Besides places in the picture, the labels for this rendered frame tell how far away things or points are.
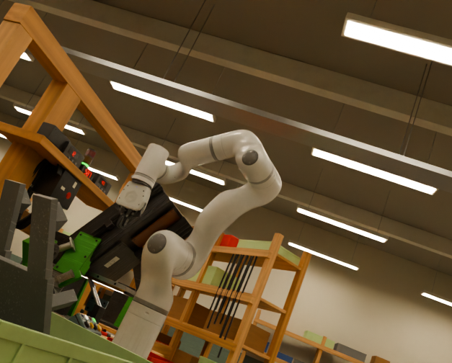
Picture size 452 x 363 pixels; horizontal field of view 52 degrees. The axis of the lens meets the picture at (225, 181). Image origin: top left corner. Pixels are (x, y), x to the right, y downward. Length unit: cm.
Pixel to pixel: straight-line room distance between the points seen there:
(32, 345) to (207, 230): 93
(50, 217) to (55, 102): 161
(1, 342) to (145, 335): 89
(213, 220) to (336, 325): 977
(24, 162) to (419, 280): 1038
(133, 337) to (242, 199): 53
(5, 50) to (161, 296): 114
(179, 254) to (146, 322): 22
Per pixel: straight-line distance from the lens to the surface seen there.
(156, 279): 147
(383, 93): 601
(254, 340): 479
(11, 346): 64
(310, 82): 594
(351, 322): 1123
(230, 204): 148
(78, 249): 220
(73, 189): 238
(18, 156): 223
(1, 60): 204
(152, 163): 173
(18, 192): 87
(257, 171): 144
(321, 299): 1119
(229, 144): 161
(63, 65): 229
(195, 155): 165
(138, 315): 148
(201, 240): 153
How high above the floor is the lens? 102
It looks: 19 degrees up
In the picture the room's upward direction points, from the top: 24 degrees clockwise
